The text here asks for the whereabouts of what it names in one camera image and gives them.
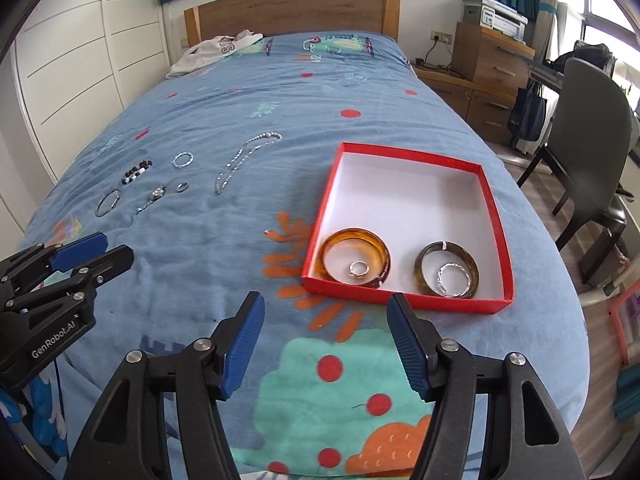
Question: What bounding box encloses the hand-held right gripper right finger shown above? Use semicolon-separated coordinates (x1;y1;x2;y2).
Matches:
386;292;587;480

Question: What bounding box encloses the silver chain necklace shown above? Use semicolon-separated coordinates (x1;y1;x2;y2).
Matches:
215;131;284;196

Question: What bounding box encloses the desk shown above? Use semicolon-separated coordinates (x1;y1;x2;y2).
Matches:
524;58;569;92

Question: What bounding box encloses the white printed garment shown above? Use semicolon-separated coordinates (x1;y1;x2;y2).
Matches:
166;30;265;79

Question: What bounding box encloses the black white beaded bracelet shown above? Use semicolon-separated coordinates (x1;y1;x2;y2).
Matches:
118;158;154;186

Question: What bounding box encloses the dark brown bangle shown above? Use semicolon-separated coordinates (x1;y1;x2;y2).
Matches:
414;240;481;300

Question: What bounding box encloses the dark blue hanging bag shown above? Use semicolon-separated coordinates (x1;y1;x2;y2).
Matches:
507;84;549;154

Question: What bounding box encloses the silver pendant chain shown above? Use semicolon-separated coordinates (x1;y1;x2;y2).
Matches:
135;185;168;215

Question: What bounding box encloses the white wardrobe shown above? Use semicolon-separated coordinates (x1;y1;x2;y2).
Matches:
0;0;172;241

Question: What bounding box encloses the blue printed blanket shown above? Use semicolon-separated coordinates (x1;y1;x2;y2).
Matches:
17;32;589;479

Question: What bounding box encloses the amber glass bangle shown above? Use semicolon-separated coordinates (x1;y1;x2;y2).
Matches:
320;228;393;289

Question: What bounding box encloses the orange framed board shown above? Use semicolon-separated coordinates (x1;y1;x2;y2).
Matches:
607;279;640;367

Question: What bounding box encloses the white printer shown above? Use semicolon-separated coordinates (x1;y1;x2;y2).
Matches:
479;0;530;44

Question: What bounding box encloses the grey dark chair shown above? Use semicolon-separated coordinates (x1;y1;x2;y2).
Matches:
517;57;637;284

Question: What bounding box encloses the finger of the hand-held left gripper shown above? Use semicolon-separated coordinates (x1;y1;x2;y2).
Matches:
4;245;135;314
0;232;109;292

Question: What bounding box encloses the plain silver bangle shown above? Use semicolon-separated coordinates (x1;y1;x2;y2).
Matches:
94;188;123;218

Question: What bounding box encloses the black bag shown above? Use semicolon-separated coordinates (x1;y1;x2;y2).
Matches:
554;40;614;79

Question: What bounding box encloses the twisted silver bracelet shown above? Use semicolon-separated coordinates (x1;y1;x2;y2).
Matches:
436;262;474;297

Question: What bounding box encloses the wooden headboard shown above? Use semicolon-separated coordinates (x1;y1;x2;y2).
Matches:
183;0;402;44

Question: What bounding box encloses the red cardboard box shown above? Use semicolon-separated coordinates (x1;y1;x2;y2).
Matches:
302;142;515;315

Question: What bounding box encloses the low wooden nightstand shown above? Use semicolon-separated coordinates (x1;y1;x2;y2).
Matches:
413;64;524;145

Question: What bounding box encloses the black cable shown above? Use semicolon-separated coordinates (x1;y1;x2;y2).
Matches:
412;40;457;74

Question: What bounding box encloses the blue patterned cloth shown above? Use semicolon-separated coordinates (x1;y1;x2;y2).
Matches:
0;355;69;472

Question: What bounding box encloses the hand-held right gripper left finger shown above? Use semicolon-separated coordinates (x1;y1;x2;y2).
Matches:
62;291;266;480

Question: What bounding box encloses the wooden drawer cabinet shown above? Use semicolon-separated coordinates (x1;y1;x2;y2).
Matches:
452;21;536;91

